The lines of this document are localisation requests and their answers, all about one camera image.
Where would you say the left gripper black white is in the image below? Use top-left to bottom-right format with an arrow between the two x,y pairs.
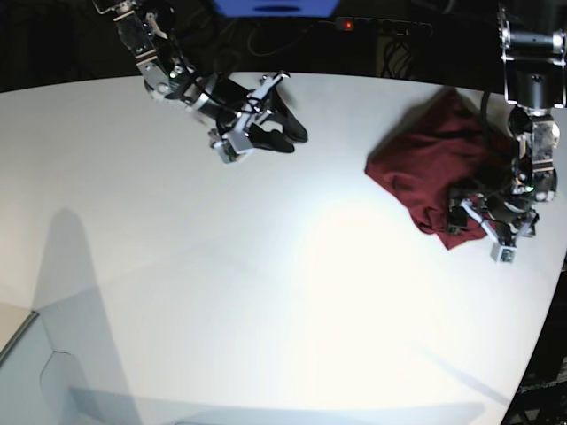
447,187 -> 539,247

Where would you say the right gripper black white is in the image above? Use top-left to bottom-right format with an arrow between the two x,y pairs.
190,72 -> 308,157

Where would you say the dark red long-sleeve t-shirt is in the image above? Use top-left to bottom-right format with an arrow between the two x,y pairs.
364,89 -> 512,250

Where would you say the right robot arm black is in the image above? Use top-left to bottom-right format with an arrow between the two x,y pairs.
94,1 -> 308,164

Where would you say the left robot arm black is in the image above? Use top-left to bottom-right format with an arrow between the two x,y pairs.
448,1 -> 566,264

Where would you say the black power strip red light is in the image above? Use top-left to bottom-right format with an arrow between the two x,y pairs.
334,16 -> 433,37

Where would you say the blue box at table back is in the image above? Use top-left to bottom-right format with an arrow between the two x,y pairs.
214,0 -> 339,18

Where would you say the black OpenArm labelled case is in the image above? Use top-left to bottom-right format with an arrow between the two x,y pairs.
502,268 -> 566,424

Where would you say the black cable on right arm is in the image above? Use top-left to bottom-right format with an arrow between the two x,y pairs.
194,74 -> 267,120

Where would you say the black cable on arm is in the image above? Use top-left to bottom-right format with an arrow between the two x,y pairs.
478,90 -> 515,187
194,74 -> 267,120

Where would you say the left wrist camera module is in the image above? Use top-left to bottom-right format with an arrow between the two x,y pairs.
490,243 -> 517,264

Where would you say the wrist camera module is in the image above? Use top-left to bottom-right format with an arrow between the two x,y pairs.
215,132 -> 254,165
490,243 -> 517,264

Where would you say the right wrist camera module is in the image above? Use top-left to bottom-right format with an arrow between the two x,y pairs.
215,132 -> 254,165

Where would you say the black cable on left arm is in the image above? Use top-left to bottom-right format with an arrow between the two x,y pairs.
478,90 -> 515,187

